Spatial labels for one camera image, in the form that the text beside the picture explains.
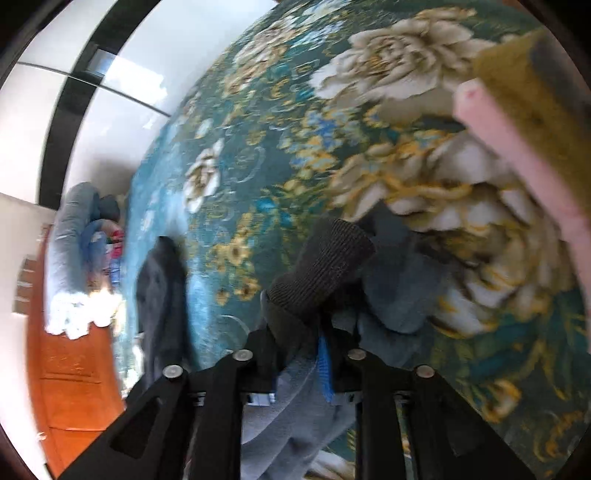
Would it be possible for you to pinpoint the colourful small cloth bundle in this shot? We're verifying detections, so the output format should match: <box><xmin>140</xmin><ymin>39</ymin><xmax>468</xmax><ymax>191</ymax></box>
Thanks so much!
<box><xmin>105</xmin><ymin>228</ymin><xmax>126</xmax><ymax>289</ymax></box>

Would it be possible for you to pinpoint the olive yellow cloth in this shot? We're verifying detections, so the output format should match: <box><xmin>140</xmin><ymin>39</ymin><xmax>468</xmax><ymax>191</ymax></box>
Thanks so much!
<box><xmin>473</xmin><ymin>28</ymin><xmax>591</xmax><ymax>222</ymax></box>

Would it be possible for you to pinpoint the pile of folded clothes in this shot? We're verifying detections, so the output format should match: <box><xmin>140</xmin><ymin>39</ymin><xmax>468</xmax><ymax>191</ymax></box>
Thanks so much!
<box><xmin>44</xmin><ymin>181</ymin><xmax>125</xmax><ymax>340</ymax></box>

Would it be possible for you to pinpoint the teal floral printed blanket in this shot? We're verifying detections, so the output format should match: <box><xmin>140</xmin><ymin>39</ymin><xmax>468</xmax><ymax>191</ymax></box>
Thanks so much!
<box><xmin>111</xmin><ymin>0</ymin><xmax>591</xmax><ymax>480</ymax></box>

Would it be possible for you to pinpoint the dark grey garment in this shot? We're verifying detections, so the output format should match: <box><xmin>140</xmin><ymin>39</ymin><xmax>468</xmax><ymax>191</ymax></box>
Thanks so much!
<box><xmin>136</xmin><ymin>236</ymin><xmax>197</xmax><ymax>386</ymax></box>

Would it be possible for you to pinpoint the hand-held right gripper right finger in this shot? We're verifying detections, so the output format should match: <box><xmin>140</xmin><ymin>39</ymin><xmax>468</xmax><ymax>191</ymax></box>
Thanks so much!
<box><xmin>318</xmin><ymin>323</ymin><xmax>536</xmax><ymax>480</ymax></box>

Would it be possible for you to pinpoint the orange wooden door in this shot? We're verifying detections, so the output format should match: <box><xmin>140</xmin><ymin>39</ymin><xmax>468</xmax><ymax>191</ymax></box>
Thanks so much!
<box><xmin>25</xmin><ymin>222</ymin><xmax>132</xmax><ymax>478</ymax></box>

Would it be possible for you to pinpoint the grey sock with dark cuff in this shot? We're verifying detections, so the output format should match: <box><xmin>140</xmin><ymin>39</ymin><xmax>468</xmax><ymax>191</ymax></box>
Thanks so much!
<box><xmin>240</xmin><ymin>203</ymin><xmax>458</xmax><ymax>480</ymax></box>

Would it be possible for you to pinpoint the black door frame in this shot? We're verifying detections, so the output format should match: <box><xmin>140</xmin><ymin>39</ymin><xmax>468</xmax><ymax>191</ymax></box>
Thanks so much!
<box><xmin>39</xmin><ymin>0</ymin><xmax>162</xmax><ymax>209</ymax></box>

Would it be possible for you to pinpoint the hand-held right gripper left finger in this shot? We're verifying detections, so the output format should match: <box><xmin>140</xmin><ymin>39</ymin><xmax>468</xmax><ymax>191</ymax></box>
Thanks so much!
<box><xmin>60</xmin><ymin>322</ymin><xmax>279</xmax><ymax>480</ymax></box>

